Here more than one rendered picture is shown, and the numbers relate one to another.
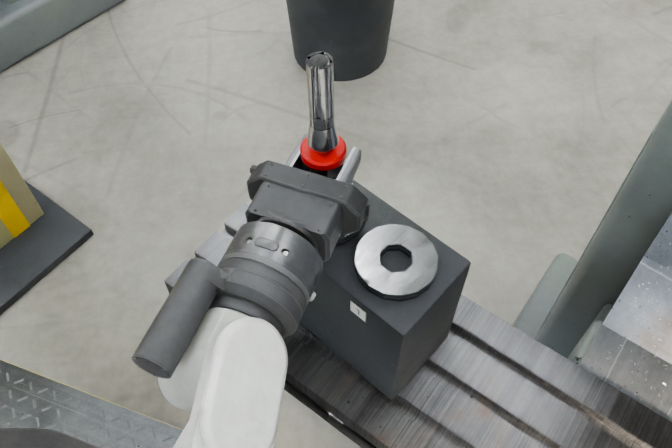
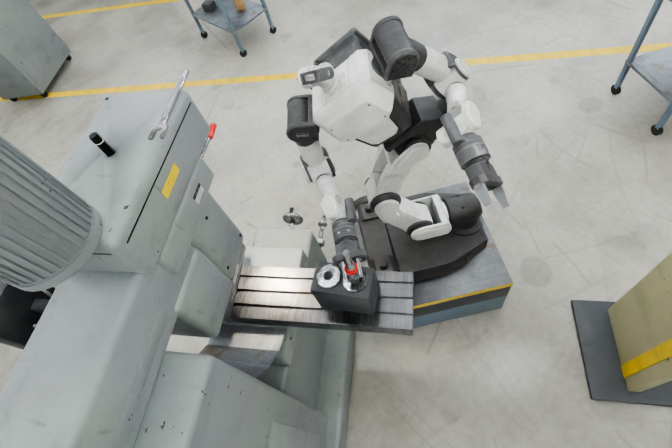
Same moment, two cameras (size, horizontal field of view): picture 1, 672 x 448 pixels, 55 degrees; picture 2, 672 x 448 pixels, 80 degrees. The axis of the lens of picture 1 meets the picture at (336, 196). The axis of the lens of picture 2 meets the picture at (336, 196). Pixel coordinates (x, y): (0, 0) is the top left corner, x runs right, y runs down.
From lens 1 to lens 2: 1.26 m
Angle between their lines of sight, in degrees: 73
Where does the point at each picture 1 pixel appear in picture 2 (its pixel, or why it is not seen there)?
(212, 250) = (407, 290)
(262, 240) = (344, 230)
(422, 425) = not seen: hidden behind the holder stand
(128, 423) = (444, 293)
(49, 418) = (471, 278)
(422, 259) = (321, 279)
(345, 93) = not seen: outside the picture
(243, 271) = (343, 222)
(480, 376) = (307, 300)
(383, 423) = not seen: hidden behind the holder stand
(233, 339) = (333, 207)
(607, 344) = (276, 345)
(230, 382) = (330, 202)
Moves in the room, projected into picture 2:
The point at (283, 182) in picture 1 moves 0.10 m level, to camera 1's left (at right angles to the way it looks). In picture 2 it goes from (353, 251) to (377, 236)
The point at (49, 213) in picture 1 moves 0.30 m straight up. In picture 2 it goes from (625, 392) to (652, 382)
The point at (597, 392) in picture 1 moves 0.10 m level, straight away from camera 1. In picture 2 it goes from (274, 315) to (265, 339)
